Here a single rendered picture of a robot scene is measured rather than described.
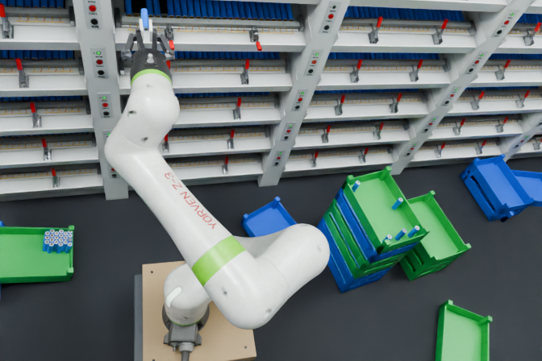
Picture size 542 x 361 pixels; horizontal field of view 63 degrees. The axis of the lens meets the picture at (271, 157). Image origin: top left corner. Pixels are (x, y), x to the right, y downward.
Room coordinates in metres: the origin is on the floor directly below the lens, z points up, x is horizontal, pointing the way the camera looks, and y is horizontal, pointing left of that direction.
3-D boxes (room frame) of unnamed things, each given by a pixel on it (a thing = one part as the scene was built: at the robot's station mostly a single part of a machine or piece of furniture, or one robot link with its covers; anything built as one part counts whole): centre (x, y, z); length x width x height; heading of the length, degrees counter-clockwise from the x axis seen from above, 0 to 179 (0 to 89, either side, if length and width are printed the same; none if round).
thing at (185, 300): (0.46, 0.09, 0.48); 0.16 x 0.13 x 0.19; 149
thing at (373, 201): (1.02, -0.47, 0.44); 0.30 x 0.20 x 0.08; 37
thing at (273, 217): (0.99, -0.15, 0.04); 0.30 x 0.20 x 0.08; 52
